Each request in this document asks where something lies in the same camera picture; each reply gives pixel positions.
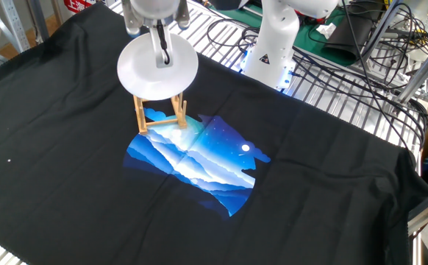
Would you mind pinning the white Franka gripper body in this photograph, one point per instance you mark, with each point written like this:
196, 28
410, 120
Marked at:
154, 48

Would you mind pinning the white round plate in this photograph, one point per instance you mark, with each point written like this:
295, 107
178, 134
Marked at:
140, 73

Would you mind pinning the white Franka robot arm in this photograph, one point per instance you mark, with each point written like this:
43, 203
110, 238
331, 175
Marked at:
273, 37

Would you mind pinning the wooden dish rack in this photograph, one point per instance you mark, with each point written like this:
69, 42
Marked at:
142, 117

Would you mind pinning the red sign white characters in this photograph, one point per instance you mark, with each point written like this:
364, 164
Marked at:
75, 5

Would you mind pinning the black cloth with blue print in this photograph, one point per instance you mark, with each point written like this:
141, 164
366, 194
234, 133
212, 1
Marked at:
52, 147

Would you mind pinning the crumpled white paper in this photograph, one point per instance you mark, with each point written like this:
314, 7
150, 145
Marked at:
326, 30

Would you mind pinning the black pouch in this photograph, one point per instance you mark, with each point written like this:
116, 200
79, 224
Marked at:
350, 37

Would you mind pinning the aluminium profile strut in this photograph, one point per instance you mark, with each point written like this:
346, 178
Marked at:
420, 73

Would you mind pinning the grey perforated metal frame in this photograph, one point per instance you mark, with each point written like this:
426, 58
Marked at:
13, 25

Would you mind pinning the aluminium table edge rail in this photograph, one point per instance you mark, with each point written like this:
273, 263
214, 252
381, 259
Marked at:
427, 211

